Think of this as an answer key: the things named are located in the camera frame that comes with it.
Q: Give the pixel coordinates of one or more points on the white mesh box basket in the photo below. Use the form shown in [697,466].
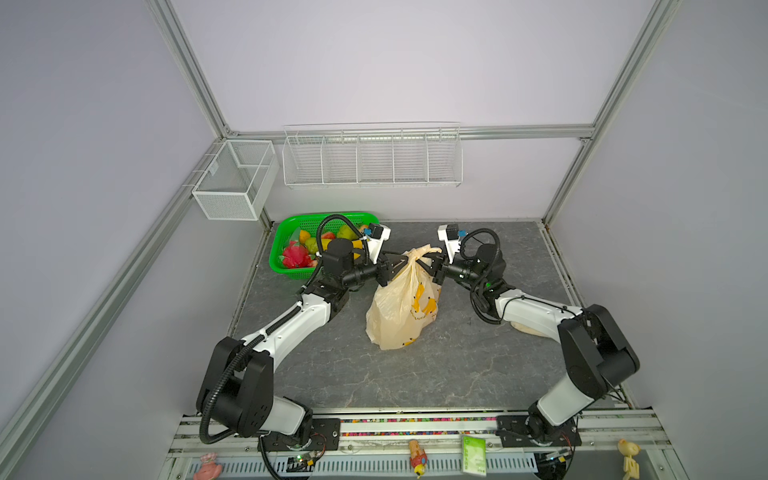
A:
[236,183]

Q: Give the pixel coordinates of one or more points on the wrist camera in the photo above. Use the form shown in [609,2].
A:
[375,235]
[450,235]

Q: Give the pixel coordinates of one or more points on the green plastic basket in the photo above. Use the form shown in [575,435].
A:
[289,230]

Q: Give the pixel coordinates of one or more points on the beige plastic bag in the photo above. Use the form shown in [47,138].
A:
[401,310]

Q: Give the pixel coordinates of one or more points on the green yellow pear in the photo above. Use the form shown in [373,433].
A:
[311,244]

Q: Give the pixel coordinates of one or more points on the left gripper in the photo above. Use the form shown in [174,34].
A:
[384,268]

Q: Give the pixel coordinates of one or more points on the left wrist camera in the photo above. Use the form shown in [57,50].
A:
[375,235]

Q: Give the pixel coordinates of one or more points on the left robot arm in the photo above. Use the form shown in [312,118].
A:
[237,393]

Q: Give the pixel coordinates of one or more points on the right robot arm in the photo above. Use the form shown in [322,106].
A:
[597,355]

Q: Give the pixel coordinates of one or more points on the aluminium front rail frame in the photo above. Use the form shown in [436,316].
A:
[374,444]

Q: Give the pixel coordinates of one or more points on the pink dragon fruit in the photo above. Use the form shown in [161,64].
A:
[296,256]

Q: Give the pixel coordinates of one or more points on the green white card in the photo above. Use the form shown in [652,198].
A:
[474,456]

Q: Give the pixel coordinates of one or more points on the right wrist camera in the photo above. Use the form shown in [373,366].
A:
[450,235]

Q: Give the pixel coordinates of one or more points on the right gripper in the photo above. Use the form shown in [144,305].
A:
[441,266]

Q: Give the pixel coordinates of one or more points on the red yellow toy figure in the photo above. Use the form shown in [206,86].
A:
[418,458]

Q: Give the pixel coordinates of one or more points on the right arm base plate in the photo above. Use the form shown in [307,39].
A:
[533,431]

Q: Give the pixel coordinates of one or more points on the white wire shelf rack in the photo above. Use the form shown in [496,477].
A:
[373,154]

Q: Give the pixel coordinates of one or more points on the pink toy figure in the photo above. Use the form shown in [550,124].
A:
[209,469]

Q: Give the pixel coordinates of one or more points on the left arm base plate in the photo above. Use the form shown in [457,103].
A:
[320,434]

